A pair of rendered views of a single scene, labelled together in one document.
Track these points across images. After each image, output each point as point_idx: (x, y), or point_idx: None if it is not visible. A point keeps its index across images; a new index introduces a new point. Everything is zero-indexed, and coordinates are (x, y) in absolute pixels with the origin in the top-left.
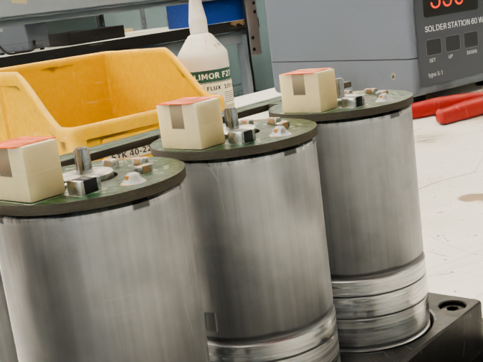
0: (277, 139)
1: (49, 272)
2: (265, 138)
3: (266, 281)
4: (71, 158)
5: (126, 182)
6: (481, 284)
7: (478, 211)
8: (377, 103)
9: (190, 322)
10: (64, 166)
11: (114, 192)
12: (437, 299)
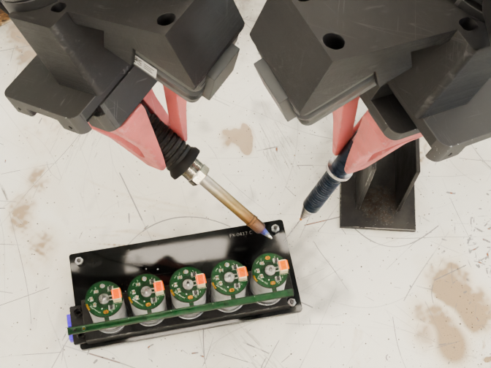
0: (148, 274)
1: None
2: (148, 278)
3: None
4: (177, 308)
5: (187, 271)
6: (8, 361)
7: None
8: (107, 284)
9: None
10: (183, 301)
11: (191, 268)
12: (86, 309)
